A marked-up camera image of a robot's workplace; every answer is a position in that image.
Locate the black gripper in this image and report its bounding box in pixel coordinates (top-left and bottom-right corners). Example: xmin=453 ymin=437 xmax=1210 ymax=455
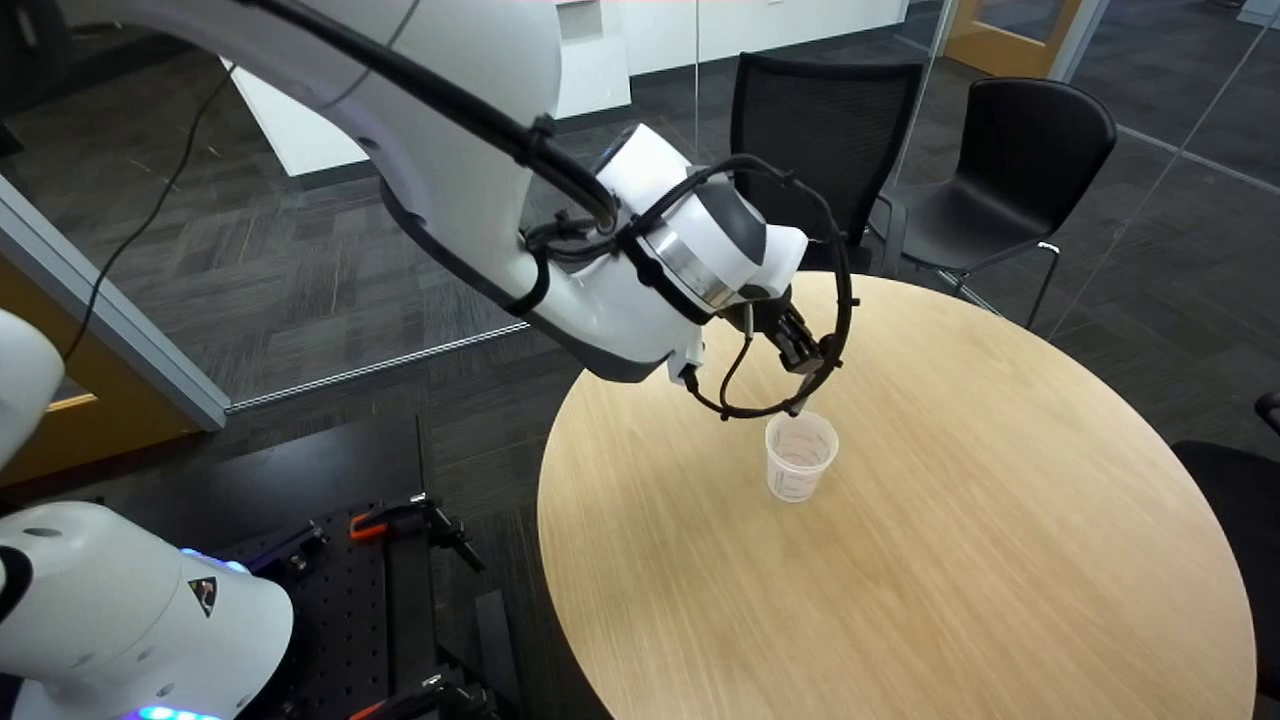
xmin=738 ymin=292 xmax=848 ymax=392

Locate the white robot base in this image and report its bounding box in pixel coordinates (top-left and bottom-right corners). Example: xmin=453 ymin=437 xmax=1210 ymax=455
xmin=0 ymin=495 xmax=298 ymax=720

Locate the translucent plastic measuring cup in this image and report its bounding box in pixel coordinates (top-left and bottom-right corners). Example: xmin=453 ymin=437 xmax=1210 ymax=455
xmin=758 ymin=406 xmax=843 ymax=509

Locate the black office chair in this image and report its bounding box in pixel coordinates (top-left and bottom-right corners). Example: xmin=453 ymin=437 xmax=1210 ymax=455
xmin=899 ymin=75 xmax=1119 ymax=334
xmin=722 ymin=53 xmax=932 ymax=274
xmin=1166 ymin=384 xmax=1280 ymax=720

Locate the wooden door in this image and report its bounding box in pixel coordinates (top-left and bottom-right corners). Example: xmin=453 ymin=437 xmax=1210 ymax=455
xmin=944 ymin=0 xmax=1113 ymax=83

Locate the black mounting board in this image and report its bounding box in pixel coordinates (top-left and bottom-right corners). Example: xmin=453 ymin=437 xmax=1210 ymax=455
xmin=170 ymin=503 xmax=537 ymax=720

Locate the black base mounting clamp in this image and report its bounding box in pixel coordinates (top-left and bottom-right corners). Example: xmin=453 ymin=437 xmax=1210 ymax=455
xmin=231 ymin=520 xmax=331 ymax=581

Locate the orange wooden panel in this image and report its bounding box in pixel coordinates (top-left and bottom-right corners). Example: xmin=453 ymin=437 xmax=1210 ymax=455
xmin=0 ymin=250 xmax=209 ymax=493

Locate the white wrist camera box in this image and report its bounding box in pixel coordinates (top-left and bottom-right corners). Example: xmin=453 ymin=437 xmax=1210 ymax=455
xmin=668 ymin=322 xmax=710 ymax=392

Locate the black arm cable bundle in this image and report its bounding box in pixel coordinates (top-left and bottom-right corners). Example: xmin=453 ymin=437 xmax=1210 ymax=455
xmin=236 ymin=0 xmax=861 ymax=425

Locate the orange handled black clamp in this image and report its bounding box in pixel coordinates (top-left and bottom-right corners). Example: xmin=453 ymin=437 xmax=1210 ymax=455
xmin=349 ymin=486 xmax=487 ymax=577
xmin=349 ymin=646 xmax=505 ymax=720

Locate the thin black hanging cable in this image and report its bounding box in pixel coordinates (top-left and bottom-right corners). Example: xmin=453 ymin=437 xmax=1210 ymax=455
xmin=54 ymin=73 xmax=231 ymax=369

